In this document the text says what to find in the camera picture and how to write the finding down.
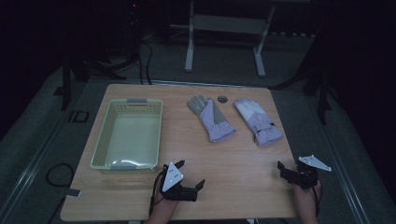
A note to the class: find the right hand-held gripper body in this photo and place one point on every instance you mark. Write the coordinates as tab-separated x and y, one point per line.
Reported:
306	177

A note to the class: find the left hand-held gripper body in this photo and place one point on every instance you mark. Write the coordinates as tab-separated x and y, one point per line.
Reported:
179	193

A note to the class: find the lavender glove with white fingers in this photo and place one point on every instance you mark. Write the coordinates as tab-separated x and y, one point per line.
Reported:
261	124

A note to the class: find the lavender glove with grey palm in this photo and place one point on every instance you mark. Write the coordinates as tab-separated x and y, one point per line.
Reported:
214	124

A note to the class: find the pale green plastic basket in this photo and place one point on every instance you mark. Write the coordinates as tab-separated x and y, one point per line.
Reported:
130	140

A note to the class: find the person's right hand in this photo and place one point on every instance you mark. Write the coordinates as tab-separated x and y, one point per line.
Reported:
306	197

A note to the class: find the person's left hand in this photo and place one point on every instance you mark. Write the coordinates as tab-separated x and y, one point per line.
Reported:
163	208

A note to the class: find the black tripod stand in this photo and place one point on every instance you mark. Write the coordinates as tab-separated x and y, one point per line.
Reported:
323	102
66	87

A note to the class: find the round grey table grommet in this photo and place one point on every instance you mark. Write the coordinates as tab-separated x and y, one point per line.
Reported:
222	99

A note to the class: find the grey tape piece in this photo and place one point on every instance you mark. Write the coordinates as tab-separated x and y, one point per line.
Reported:
73	193

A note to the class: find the white power strip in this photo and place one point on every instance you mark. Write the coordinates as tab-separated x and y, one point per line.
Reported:
292	34

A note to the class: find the dark device with red light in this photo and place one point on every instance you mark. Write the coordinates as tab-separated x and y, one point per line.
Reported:
134	5

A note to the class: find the metal floor rail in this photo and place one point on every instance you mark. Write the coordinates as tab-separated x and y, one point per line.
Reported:
345	183
28	177

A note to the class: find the white metal desk frame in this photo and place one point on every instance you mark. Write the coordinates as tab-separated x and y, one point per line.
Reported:
227	24

